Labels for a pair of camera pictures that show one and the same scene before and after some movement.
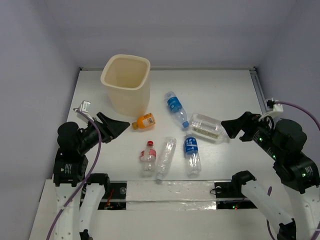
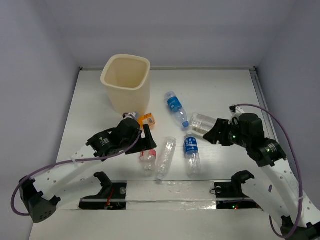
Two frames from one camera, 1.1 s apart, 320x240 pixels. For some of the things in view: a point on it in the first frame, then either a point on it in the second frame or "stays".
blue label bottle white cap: x=193 y=164 stays
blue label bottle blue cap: x=176 y=108 stays
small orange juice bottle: x=144 y=121 stays
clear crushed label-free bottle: x=167 y=157 stays
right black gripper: x=248 y=120 -> x=213 y=135
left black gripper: x=104 y=128 -> x=144 y=139
